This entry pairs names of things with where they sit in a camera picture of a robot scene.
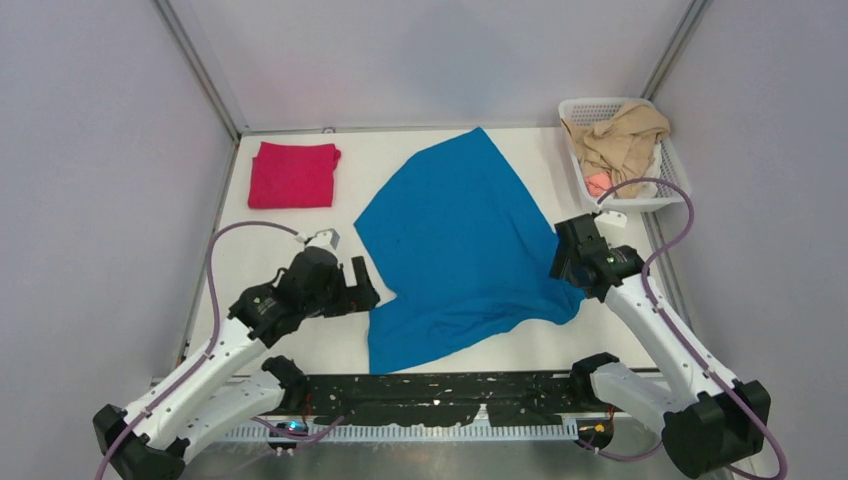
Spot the folded red t shirt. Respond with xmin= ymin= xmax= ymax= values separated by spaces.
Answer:
xmin=247 ymin=142 xmax=341 ymax=210

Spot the pink garment in basket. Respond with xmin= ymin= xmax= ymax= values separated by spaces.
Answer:
xmin=584 ymin=172 xmax=613 ymax=198

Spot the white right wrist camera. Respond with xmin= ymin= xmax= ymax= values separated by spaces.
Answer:
xmin=593 ymin=210 xmax=628 ymax=229

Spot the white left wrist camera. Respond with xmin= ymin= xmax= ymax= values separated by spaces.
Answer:
xmin=295 ymin=228 xmax=340 ymax=253

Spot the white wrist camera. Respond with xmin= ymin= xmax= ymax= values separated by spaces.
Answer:
xmin=295 ymin=228 xmax=340 ymax=253
xmin=593 ymin=210 xmax=628 ymax=229

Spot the white slotted cable duct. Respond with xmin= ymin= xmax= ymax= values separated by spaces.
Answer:
xmin=211 ymin=422 xmax=584 ymax=444

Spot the beige t shirt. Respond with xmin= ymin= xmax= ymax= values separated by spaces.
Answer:
xmin=563 ymin=102 xmax=670 ymax=187

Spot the white garment in basket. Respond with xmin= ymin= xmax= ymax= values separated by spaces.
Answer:
xmin=637 ymin=142 xmax=664 ymax=199

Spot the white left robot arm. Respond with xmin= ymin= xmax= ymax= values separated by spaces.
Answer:
xmin=93 ymin=246 xmax=380 ymax=479

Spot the blue t shirt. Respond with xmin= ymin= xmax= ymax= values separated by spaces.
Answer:
xmin=354 ymin=128 xmax=584 ymax=374

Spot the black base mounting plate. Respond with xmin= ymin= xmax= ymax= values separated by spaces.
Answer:
xmin=272 ymin=370 xmax=610 ymax=427

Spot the aluminium frame rail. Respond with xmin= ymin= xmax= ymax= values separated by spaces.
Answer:
xmin=151 ymin=0 xmax=241 ymax=142

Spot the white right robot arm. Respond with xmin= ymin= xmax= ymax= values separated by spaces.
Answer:
xmin=550 ymin=214 xmax=771 ymax=479

